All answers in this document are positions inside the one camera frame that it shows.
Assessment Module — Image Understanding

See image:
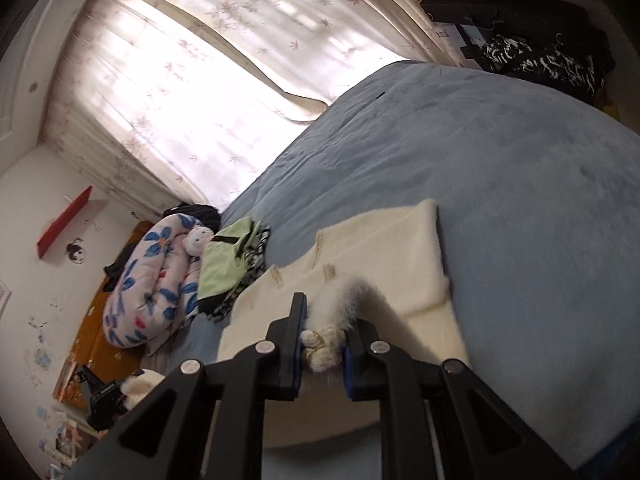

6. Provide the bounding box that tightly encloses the orange headboard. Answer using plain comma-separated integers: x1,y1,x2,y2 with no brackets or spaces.
52,220,156,411

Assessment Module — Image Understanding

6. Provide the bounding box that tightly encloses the blue bed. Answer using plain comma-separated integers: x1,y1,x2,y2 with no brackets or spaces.
142,60,640,480

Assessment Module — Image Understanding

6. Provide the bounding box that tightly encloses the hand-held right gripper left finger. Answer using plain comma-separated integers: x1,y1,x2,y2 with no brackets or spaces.
65,292,308,480

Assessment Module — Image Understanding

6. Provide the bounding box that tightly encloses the red wall shelf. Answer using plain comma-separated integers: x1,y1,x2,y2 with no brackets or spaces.
37,185,96,261

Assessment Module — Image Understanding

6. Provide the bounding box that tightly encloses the folded light green garment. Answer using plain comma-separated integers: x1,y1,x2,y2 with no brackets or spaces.
196,216,266,313

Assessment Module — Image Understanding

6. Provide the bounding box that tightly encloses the white fuzzy cardigan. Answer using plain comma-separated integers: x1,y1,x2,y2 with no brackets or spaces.
122,199,471,453

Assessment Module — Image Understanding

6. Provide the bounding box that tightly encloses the black clothes heap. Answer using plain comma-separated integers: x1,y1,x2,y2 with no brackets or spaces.
420,0,616,106

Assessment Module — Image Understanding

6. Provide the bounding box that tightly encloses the white cardboard box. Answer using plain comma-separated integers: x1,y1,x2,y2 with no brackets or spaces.
432,22,486,61

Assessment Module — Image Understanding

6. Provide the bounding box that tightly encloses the white cat plush toy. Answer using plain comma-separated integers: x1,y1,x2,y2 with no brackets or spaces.
181,224,213,256

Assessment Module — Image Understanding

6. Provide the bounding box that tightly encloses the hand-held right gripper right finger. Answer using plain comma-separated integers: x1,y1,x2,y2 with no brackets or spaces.
343,321,581,480

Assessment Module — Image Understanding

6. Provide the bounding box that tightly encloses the black white patterned garment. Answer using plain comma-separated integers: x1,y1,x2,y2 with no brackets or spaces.
480,35,608,96

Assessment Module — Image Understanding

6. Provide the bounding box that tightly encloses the floral print quilt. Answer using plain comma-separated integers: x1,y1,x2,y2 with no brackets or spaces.
102,213,223,350

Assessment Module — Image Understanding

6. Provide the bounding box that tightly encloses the sheer leaf-print curtain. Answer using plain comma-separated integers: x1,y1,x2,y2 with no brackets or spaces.
42,0,441,211

